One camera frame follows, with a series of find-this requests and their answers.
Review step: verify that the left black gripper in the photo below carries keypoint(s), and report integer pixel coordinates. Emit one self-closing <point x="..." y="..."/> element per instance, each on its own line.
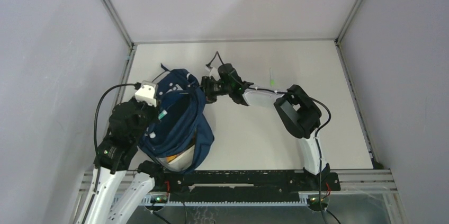
<point x="154" y="109"/>

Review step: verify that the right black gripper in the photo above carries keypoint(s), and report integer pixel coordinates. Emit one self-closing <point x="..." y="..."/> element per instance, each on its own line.
<point x="205" y="82"/>

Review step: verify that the white marker green cap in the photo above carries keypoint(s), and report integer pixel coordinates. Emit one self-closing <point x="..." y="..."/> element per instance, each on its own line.
<point x="272" y="80"/>

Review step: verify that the navy blue student backpack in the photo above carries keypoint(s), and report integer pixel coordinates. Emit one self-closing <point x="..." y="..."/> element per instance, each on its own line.
<point x="180" y="95"/>

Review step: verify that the teal white glue stick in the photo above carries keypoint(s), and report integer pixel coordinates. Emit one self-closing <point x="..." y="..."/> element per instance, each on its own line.
<point x="162" y="114"/>

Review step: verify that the yellow Little Prince book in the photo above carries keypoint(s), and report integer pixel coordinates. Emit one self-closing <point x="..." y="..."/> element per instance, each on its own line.
<point x="181" y="160"/>

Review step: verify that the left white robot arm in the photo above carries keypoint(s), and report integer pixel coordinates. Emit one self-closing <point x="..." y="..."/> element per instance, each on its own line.
<point x="111" y="164"/>

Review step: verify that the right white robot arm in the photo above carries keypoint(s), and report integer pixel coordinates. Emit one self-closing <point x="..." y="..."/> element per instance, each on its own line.
<point x="298" y="111"/>

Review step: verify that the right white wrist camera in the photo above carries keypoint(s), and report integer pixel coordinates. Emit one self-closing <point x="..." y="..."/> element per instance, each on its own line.
<point x="213" y="72"/>

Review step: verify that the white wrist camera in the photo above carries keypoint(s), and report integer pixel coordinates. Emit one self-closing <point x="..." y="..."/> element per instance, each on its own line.
<point x="213" y="72"/>
<point x="147" y="93"/>

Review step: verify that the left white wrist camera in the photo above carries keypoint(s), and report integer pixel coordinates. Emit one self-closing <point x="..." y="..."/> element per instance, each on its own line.
<point x="147" y="93"/>

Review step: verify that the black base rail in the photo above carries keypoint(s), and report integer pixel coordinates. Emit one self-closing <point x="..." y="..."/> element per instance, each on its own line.
<point x="262" y="186"/>

